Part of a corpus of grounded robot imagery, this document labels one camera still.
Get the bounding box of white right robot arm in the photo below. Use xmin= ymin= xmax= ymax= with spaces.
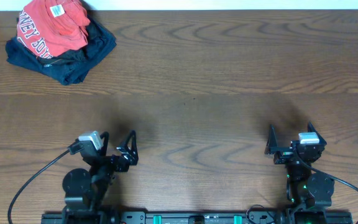
xmin=265 ymin=123 xmax=334 ymax=223

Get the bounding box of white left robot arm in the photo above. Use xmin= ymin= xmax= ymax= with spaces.
xmin=62 ymin=130 xmax=139 ymax=223

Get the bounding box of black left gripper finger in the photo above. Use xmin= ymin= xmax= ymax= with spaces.
xmin=116 ymin=130 xmax=139 ymax=166
xmin=99 ymin=131 xmax=109 ymax=156

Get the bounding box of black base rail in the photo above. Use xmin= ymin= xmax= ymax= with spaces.
xmin=40 ymin=210 xmax=353 ymax=224

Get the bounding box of dark navy folded shirt pile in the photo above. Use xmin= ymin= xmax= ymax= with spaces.
xmin=5 ymin=18 xmax=116 ymax=85

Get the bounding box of orange red t-shirt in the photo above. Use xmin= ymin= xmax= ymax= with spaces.
xmin=17 ymin=0 xmax=90 ymax=58

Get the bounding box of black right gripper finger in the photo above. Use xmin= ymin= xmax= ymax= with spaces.
xmin=264 ymin=124 xmax=278 ymax=154
xmin=307 ymin=121 xmax=327 ymax=146

